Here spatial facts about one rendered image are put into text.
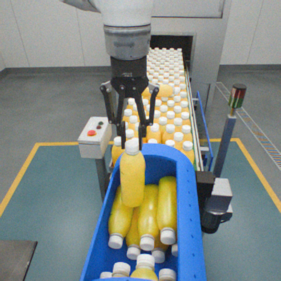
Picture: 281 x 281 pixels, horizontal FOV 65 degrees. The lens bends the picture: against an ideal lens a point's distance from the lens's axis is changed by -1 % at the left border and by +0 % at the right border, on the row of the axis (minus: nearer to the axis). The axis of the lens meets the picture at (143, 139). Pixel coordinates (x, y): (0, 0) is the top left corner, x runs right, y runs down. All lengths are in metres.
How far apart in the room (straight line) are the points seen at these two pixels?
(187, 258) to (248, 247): 1.55
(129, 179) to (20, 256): 0.39
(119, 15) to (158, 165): 0.49
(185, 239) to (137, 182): 0.20
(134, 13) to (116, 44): 0.06
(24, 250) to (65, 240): 1.21
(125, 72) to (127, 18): 0.10
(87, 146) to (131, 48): 0.64
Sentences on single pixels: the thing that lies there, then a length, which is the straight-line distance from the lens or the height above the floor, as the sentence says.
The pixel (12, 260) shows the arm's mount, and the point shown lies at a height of 1.01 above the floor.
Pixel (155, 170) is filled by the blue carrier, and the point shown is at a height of 1.12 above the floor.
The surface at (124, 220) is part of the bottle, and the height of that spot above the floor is 1.08.
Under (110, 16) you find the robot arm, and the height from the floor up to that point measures 1.61.
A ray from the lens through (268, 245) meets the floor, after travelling 2.12.
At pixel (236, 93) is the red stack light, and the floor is 1.23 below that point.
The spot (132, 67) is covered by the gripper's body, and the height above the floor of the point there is 1.52.
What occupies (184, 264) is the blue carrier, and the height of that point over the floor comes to 1.21.
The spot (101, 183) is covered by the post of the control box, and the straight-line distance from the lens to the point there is 1.26.
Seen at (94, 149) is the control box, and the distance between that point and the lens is 1.00.
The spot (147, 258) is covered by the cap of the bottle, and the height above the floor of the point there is 1.17.
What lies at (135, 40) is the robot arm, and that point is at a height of 1.57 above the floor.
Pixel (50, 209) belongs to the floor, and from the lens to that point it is 2.23.
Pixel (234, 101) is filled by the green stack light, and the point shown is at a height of 1.19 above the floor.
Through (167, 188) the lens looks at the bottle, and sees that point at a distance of 0.70.
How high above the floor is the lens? 1.66
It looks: 36 degrees down
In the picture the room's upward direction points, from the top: straight up
